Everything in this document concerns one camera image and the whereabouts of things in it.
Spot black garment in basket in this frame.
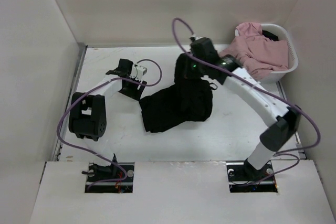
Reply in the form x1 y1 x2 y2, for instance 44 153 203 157
262 30 279 41

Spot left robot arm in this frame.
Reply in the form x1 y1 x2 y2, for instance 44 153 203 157
68 59 147 142

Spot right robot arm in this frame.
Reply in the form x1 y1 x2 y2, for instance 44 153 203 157
190 36 301 180

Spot pink garment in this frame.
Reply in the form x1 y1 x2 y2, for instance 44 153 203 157
219 22 288 80

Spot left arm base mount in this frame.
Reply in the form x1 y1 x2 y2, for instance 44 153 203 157
82 155 135 194

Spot aluminium left table rail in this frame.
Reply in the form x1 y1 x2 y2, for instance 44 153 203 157
52 42 88 161

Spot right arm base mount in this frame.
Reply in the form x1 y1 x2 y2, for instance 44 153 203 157
226 161 278 193

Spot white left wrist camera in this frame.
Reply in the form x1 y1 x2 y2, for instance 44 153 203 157
130 64 147 81

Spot black trousers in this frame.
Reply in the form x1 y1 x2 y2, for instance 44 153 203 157
139 54 215 133

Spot white laundry basket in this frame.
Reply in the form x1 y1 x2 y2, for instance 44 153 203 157
233 22 298 83

